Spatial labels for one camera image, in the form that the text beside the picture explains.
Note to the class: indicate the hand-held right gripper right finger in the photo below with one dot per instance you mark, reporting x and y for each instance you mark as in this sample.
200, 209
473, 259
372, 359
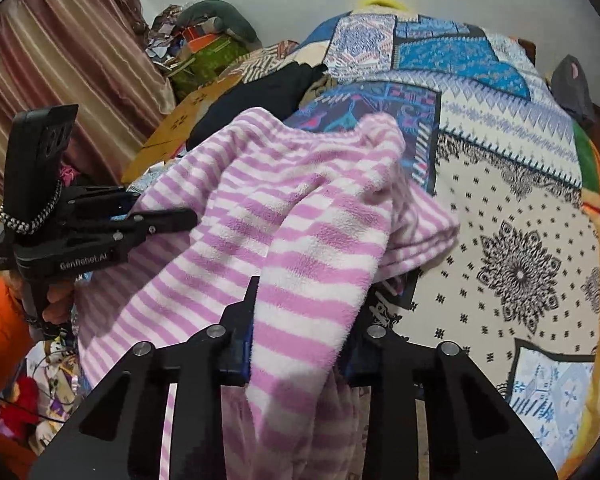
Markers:
360, 360

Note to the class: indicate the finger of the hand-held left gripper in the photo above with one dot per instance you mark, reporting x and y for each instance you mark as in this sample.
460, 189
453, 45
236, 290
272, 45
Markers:
165, 221
105, 200

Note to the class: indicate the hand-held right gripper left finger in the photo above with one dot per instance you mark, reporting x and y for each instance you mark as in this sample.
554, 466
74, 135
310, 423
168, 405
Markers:
240, 350

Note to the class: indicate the pink striped towel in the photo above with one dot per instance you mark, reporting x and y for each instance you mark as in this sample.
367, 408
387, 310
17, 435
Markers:
305, 220

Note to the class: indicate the person's left forearm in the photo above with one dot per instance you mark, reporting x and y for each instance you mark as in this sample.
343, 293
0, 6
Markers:
0, 335

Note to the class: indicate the person's left hand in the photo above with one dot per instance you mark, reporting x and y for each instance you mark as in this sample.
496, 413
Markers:
60, 305

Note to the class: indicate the wooden lap desk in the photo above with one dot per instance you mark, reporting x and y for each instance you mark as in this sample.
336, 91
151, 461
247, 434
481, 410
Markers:
180, 120

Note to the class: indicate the striped brown curtain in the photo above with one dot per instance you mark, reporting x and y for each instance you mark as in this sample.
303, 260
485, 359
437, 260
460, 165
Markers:
55, 50

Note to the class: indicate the black folded clothing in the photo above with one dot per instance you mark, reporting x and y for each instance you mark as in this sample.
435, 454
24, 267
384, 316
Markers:
260, 95

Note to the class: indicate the green storage bag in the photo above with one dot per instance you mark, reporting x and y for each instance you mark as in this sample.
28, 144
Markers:
210, 57

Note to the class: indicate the white floral sheet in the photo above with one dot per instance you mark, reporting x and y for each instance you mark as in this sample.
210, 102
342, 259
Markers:
55, 375

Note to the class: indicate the orange striped sheet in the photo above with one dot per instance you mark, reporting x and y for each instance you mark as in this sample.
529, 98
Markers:
265, 60

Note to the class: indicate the olive folded cloth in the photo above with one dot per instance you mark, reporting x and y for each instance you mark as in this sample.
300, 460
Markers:
317, 91

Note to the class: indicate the grey plush pillow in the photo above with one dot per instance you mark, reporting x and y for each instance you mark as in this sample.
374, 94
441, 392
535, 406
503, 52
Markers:
230, 15

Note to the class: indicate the red cloth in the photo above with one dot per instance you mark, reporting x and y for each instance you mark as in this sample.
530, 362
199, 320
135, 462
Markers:
20, 400

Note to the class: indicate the patchwork blanket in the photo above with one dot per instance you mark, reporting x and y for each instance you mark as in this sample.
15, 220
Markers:
505, 185

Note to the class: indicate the grey bag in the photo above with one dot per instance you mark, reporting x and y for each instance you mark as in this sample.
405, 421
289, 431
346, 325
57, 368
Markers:
570, 85

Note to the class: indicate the wooden bed frame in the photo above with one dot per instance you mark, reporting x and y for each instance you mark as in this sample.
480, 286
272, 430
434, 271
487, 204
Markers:
527, 50

